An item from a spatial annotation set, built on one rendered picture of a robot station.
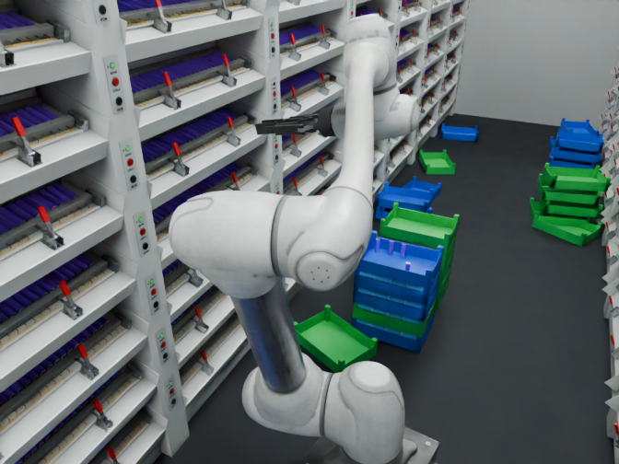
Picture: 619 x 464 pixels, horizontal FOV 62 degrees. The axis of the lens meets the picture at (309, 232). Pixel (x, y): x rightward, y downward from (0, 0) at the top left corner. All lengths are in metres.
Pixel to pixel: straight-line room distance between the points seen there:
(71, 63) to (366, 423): 0.99
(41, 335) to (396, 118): 0.93
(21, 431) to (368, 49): 1.13
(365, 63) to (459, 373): 1.37
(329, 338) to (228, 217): 1.47
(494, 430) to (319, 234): 1.37
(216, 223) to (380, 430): 0.67
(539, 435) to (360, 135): 1.34
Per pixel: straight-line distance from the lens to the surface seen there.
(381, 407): 1.23
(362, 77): 1.10
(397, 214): 2.46
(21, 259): 1.20
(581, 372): 2.33
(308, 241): 0.74
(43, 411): 1.39
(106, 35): 1.23
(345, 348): 2.17
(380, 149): 3.23
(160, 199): 1.42
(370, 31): 1.21
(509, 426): 2.02
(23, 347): 1.27
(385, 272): 2.02
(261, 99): 1.81
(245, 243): 0.78
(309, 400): 1.24
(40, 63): 1.12
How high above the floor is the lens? 1.45
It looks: 29 degrees down
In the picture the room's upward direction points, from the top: straight up
